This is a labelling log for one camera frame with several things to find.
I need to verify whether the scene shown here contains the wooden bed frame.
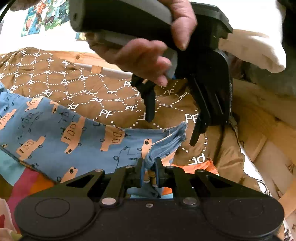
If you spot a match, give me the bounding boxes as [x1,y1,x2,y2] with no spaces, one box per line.
[46,50,296,218]

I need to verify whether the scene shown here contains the anime characters wall poster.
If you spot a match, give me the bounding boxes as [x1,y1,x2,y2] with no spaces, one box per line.
[21,0,69,37]

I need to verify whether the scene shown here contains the blue car print pants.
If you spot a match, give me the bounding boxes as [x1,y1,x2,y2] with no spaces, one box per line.
[0,82,188,200]

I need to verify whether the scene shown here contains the brown PF patterned blanket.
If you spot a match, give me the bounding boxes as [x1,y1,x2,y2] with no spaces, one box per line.
[0,47,261,237]

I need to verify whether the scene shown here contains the white hanging cloth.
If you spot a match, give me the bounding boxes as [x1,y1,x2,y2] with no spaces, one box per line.
[217,1,287,73]

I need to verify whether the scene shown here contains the person's left hand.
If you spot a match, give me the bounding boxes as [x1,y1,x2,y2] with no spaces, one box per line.
[86,1,197,86]

